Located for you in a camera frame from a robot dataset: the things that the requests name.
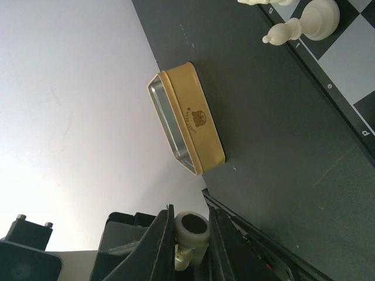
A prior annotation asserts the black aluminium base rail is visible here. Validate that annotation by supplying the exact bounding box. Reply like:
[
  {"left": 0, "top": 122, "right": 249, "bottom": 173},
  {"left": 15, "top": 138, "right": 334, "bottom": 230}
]
[{"left": 202, "top": 189, "right": 331, "bottom": 280}]

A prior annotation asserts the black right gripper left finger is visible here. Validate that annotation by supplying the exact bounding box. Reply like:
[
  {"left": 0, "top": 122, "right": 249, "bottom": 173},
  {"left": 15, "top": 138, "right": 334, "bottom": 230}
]
[{"left": 117, "top": 204, "right": 175, "bottom": 280}]

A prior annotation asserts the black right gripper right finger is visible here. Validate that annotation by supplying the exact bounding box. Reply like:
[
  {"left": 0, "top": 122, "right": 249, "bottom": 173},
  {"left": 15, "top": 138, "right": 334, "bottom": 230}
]
[{"left": 209, "top": 207, "right": 258, "bottom": 280}]

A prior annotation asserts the gold rimmed metal tin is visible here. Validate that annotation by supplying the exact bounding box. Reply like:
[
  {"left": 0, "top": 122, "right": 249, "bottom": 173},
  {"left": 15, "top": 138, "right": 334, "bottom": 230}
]
[{"left": 147, "top": 62, "right": 226, "bottom": 175}]

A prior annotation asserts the black grey chess board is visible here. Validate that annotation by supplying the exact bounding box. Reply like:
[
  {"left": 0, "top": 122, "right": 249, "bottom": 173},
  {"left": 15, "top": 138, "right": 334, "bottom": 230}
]
[{"left": 257, "top": 0, "right": 375, "bottom": 165}]

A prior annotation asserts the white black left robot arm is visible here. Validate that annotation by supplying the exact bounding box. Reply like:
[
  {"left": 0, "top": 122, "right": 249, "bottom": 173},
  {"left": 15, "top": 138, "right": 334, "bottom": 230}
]
[{"left": 1, "top": 214, "right": 63, "bottom": 281}]

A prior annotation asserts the white pawn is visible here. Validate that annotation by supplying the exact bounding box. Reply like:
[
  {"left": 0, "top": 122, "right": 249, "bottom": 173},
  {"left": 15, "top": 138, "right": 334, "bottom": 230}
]
[{"left": 175, "top": 211, "right": 210, "bottom": 271}]

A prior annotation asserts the white chess bishop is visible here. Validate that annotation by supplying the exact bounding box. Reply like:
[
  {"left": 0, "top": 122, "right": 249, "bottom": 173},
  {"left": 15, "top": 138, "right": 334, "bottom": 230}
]
[{"left": 262, "top": 0, "right": 340, "bottom": 46}]

